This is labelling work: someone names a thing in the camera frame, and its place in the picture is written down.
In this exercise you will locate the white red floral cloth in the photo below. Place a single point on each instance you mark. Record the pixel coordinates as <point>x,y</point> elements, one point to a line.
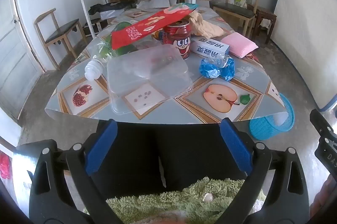
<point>8,168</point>

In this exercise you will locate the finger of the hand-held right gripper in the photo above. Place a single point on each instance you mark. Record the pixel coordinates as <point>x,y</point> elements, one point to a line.
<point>319,122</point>

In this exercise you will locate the white plastic bags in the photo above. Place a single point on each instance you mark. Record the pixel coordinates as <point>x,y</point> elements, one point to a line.
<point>155,1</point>

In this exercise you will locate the blue wrapper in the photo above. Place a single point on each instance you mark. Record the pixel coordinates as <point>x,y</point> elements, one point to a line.
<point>210,69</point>

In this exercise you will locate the black bag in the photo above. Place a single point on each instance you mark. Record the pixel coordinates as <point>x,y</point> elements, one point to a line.
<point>110,7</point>

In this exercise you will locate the beige cloth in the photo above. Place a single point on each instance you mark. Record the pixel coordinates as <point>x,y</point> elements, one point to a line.
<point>205,26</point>

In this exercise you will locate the wooden chair dark seat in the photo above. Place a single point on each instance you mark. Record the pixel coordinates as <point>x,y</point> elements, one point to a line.
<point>62,32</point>
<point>234,9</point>

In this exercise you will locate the green label plastic bottle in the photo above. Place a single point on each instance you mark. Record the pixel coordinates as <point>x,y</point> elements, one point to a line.
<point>126,50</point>

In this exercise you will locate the dark wooden stool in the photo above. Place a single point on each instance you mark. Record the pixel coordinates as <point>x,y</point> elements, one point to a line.
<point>264,13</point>

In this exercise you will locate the red cartoon drink can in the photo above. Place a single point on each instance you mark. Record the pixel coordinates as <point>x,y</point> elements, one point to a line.
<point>181,42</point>

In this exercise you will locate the pink sponge cloth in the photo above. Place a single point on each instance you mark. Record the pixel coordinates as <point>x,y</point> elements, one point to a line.
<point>238,44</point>

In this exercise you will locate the long red snack packet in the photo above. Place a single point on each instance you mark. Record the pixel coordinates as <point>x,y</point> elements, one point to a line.
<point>147,25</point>

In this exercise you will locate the fruit print tablecloth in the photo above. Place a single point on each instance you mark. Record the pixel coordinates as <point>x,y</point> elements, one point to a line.
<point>184,111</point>

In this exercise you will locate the clear plastic food container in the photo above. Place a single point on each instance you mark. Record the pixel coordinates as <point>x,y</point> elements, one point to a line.
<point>147,76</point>

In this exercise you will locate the small orange object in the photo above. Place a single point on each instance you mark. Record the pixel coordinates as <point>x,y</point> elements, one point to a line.
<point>157,34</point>

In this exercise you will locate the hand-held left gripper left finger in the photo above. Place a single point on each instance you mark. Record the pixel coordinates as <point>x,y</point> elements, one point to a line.
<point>102,145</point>

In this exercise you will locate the white tub blue rim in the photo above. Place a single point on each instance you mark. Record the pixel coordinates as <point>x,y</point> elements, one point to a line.
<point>327,104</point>

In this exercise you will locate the blue plastic basket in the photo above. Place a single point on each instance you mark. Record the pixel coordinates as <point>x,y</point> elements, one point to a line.
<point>263,129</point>

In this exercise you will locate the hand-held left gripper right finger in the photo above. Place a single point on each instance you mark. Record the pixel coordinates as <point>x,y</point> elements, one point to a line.
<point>237,145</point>

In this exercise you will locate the white and green bag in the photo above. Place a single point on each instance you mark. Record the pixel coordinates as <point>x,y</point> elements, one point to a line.
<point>239,0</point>

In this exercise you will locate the blue and white box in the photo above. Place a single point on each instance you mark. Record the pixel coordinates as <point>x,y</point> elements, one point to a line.
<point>208,47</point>

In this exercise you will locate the white panel door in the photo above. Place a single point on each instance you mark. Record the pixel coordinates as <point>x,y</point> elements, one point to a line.
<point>15,55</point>

